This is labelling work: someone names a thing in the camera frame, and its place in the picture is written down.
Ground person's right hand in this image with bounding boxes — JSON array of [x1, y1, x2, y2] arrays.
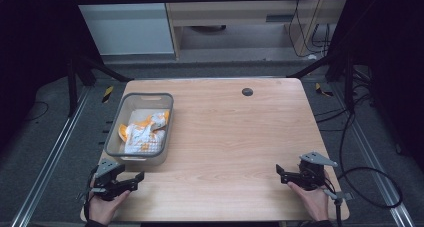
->
[[286, 172, 332, 222]]

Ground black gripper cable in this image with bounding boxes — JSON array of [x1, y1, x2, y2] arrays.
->
[[334, 198, 344, 227], [83, 166, 100, 222]]

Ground black curtain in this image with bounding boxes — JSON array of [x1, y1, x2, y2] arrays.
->
[[327, 0, 424, 173], [0, 0, 105, 156]]

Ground yellow and black tape strip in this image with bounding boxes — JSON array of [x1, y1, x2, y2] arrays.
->
[[314, 82, 335, 98], [101, 85, 115, 104]]

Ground person's left hand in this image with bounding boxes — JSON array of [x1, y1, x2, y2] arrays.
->
[[87, 188, 132, 227]]

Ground white cabinet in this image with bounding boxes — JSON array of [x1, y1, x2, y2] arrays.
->
[[69, 0, 175, 57]]

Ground grey plastic basket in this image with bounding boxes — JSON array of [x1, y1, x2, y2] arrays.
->
[[103, 92, 175, 167]]

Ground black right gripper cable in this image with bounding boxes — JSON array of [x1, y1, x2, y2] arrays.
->
[[334, 198, 344, 227]]

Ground black looped floor cable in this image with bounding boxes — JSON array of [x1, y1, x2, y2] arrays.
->
[[337, 110, 404, 209]]

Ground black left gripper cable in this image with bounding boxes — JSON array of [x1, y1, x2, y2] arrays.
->
[[83, 166, 100, 222]]

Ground light wooden desk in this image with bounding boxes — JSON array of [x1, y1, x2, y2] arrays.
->
[[161, 0, 352, 61]]

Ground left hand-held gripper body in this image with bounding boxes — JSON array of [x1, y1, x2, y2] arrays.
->
[[90, 158, 126, 202]]

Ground black hanging desk cables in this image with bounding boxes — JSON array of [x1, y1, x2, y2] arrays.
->
[[287, 0, 332, 59]]

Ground aluminium floor rail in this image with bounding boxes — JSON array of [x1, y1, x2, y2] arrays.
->
[[332, 82, 417, 227], [10, 86, 92, 227]]

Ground black metal stand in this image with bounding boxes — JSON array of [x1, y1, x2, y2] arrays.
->
[[285, 49, 357, 114], [65, 54, 135, 119]]

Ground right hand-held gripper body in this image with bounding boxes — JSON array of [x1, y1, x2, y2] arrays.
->
[[297, 151, 339, 192]]

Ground thin black floor cable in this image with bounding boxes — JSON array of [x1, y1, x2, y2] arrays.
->
[[23, 100, 50, 123]]

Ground white and orange cloth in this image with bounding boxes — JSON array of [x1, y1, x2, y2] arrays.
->
[[118, 110, 171, 155]]

